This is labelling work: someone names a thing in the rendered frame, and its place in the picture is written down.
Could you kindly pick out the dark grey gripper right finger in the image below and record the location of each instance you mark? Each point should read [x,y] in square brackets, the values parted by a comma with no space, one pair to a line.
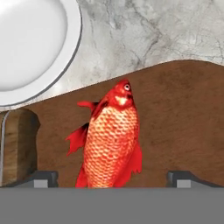
[180,176]

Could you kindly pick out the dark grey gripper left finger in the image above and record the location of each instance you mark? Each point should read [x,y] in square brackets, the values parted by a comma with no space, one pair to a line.
[43,176]

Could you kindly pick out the brown wooden cutting board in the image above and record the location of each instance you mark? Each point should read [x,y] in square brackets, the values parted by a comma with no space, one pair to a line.
[178,116]

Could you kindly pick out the white round plate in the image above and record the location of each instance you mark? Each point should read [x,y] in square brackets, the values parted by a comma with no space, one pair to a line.
[29,43]

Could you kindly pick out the red orange fish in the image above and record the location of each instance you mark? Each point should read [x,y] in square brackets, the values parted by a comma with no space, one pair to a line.
[110,137]

